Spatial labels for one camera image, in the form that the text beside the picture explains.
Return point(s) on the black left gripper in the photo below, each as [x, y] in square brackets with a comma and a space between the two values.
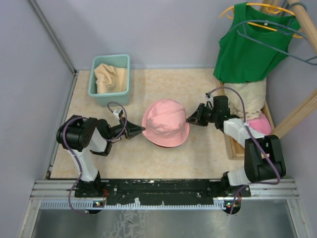
[132, 130]

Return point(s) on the wooden rack pole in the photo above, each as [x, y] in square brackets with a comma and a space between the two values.
[306, 23]

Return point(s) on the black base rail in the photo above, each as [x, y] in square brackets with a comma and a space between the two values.
[153, 192]

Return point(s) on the green tank top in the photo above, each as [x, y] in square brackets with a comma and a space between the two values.
[241, 61]

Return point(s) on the slanted wooden beam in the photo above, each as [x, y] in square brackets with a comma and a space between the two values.
[302, 111]

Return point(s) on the aluminium frame post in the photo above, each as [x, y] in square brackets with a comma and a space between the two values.
[52, 35]

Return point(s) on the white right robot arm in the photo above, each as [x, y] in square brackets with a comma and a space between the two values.
[263, 157]

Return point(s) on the pink cloth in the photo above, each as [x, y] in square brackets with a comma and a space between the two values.
[260, 124]

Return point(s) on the grey-blue clothes hanger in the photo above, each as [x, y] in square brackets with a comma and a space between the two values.
[273, 35]

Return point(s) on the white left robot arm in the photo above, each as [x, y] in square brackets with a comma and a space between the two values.
[83, 138]

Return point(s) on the light teal plastic bin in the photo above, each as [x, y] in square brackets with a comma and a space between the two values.
[122, 61]

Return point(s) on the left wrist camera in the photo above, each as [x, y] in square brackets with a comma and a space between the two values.
[118, 113]

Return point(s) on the pink bucket hat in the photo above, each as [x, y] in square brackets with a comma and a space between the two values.
[165, 122]

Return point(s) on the beige bucket hat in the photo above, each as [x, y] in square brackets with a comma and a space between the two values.
[110, 79]

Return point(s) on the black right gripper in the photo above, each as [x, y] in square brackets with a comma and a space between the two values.
[197, 118]

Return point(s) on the wooden tray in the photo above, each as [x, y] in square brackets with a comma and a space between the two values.
[234, 151]

